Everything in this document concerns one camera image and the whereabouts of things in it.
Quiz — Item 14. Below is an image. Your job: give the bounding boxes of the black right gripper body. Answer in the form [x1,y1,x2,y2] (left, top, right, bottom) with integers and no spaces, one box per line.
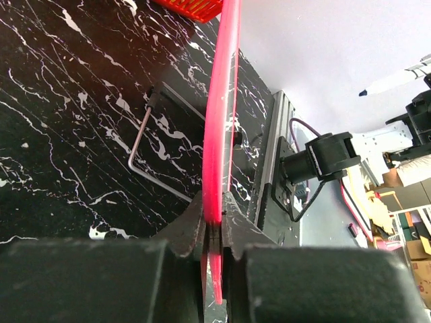
[385,90,430,162]

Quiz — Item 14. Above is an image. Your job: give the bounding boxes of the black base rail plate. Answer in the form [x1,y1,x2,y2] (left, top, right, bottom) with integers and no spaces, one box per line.
[255,90,299,245]

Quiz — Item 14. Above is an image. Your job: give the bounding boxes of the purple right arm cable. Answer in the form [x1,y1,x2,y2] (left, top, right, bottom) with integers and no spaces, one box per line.
[289,117,323,154]

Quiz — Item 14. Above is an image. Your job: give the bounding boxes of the red plastic shopping basket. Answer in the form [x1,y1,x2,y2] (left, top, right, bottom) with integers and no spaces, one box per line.
[154,0,223,23]

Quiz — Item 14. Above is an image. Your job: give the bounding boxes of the white blue whiteboard marker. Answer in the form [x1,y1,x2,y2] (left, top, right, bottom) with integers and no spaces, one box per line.
[358,55,430,97]

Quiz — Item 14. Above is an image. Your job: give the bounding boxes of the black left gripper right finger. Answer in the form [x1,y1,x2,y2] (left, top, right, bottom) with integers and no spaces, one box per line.
[222,192,428,322]

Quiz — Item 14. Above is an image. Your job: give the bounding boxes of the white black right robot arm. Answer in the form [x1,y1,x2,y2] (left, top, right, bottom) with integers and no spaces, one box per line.
[273,90,430,186]

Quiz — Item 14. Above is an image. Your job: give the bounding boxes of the whiteboard metal stand wire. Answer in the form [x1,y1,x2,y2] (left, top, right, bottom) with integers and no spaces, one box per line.
[127,85,208,203]

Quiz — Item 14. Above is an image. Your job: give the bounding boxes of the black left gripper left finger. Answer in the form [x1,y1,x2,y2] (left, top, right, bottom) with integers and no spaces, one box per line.
[1,194,205,322]

